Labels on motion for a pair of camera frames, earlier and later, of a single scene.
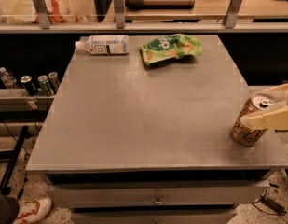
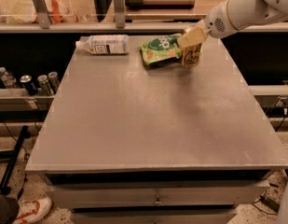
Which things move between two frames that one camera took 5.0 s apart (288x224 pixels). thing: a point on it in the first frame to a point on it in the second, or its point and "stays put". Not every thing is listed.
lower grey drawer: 154,216 stays put
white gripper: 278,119 to 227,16
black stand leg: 5,183 stays put
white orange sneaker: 32,209 stays put
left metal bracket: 41,7 stays put
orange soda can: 249,105 to 190,55
